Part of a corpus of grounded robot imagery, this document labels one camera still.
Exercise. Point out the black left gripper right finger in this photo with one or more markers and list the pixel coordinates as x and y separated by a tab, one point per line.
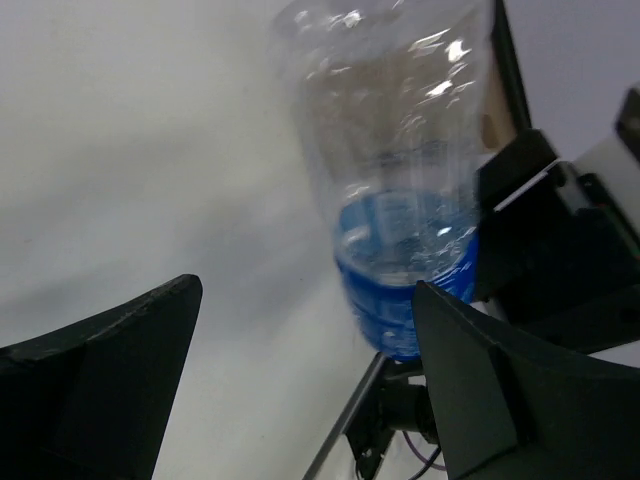
509	405

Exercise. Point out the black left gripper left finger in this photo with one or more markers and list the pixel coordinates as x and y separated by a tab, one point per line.
92	400

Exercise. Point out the tan cylindrical bin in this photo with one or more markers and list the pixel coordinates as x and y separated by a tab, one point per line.
506	108

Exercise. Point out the Pocari Sweat plastic bottle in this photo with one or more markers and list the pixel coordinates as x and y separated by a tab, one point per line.
387	99

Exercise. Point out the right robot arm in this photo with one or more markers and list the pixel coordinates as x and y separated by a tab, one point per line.
557	254

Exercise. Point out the aluminium mounting rail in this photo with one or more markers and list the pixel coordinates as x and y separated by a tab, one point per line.
384	403

